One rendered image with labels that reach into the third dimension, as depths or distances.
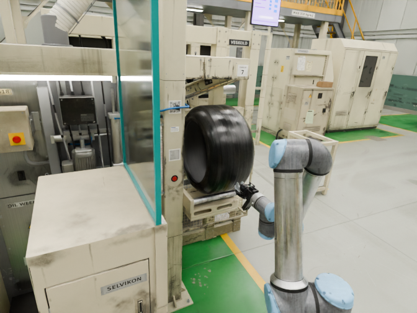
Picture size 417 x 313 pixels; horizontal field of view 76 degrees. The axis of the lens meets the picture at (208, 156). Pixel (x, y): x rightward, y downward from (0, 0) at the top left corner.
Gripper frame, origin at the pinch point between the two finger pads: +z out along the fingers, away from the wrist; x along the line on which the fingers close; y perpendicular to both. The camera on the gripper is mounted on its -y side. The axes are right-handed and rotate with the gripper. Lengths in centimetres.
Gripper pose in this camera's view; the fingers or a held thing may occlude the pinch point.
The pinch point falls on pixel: (236, 187)
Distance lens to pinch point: 172.8
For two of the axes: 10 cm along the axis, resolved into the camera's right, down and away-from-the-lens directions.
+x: -8.9, 1.2, -4.4
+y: 0.5, -9.3, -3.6
